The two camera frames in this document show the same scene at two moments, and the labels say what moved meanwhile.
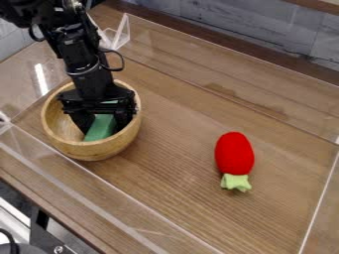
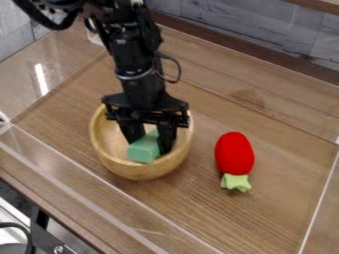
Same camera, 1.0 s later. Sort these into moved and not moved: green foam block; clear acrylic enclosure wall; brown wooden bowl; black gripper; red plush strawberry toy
Moved: green foam block; black gripper; brown wooden bowl
Not moved: red plush strawberry toy; clear acrylic enclosure wall
